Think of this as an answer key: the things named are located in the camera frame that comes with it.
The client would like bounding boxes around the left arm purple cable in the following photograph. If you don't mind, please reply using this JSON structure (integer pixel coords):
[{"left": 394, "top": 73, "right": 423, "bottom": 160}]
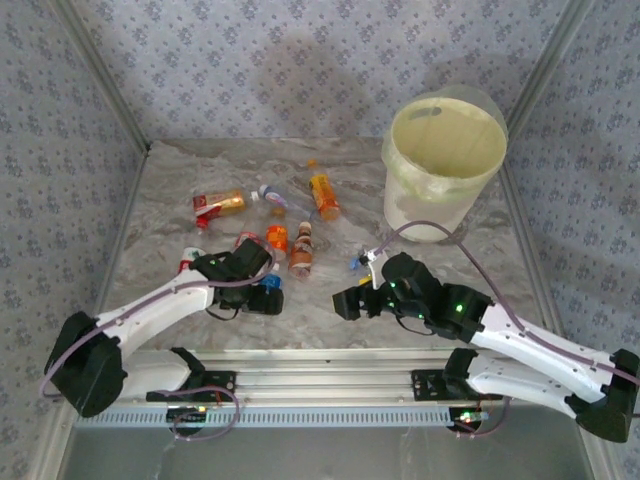
[{"left": 39, "top": 238, "right": 277, "bottom": 442}]

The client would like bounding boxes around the clear bottle purple blue label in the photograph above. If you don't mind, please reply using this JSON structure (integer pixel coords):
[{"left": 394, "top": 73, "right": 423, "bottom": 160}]
[{"left": 258, "top": 183, "right": 321, "bottom": 221}]

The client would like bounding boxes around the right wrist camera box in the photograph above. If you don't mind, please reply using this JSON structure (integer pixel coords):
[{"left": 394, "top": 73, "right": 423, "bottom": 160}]
[{"left": 360, "top": 247, "right": 389, "bottom": 291}]

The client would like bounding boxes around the short orange label bottle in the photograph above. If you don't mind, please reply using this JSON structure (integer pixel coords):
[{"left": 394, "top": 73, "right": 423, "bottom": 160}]
[{"left": 266, "top": 225, "right": 290, "bottom": 261}]

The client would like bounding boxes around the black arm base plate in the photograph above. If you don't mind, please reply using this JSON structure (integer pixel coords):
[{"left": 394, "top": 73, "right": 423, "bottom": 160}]
[
  {"left": 408, "top": 364, "right": 504, "bottom": 401},
  {"left": 144, "top": 369, "right": 239, "bottom": 404}
]

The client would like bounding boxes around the grey metal panel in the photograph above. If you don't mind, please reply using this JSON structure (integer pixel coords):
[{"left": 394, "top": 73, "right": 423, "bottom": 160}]
[{"left": 54, "top": 424, "right": 599, "bottom": 480}]

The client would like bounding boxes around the brown drink bottle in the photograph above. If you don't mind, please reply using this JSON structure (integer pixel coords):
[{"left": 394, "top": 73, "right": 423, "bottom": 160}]
[{"left": 288, "top": 222, "right": 316, "bottom": 277}]

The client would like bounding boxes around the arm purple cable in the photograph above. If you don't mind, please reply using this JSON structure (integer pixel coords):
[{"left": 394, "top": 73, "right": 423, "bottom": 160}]
[
  {"left": 39, "top": 238, "right": 277, "bottom": 442},
  {"left": 372, "top": 219, "right": 640, "bottom": 440}
]

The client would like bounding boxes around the aluminium front mounting beam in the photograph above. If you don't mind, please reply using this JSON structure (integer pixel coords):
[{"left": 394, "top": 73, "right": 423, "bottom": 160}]
[{"left": 114, "top": 348, "right": 501, "bottom": 406}]

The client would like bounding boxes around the white plastic bin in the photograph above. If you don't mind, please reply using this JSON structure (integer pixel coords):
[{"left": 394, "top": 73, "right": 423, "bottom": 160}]
[{"left": 382, "top": 84, "right": 510, "bottom": 245}]

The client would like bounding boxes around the aluminium frame post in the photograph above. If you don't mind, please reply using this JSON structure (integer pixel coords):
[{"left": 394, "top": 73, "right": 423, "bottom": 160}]
[
  {"left": 507, "top": 0, "right": 599, "bottom": 139},
  {"left": 49, "top": 0, "right": 152, "bottom": 154}
]

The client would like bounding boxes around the grey slotted cable duct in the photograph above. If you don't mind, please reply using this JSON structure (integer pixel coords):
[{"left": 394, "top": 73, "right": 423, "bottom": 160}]
[{"left": 74, "top": 405, "right": 501, "bottom": 430}]

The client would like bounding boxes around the red gold label tea bottle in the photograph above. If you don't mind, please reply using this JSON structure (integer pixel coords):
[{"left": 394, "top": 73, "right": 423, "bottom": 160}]
[{"left": 192, "top": 188, "right": 247, "bottom": 234}]

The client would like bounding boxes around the small controller board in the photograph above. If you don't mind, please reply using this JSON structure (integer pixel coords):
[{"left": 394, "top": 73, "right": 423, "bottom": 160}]
[
  {"left": 448, "top": 407, "right": 489, "bottom": 426},
  {"left": 166, "top": 405, "right": 209, "bottom": 424}
]

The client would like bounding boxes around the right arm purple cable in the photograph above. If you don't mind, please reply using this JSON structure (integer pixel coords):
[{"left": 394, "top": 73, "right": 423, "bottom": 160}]
[{"left": 372, "top": 219, "right": 640, "bottom": 440}]

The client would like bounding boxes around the orange juice bottle orange cap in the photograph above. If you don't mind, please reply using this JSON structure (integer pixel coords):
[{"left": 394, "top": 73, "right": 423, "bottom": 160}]
[{"left": 305, "top": 158, "right": 342, "bottom": 222}]

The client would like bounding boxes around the yellow-green bin liner bag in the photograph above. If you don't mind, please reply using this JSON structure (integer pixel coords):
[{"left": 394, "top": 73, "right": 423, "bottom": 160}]
[{"left": 382, "top": 84, "right": 510, "bottom": 204}]

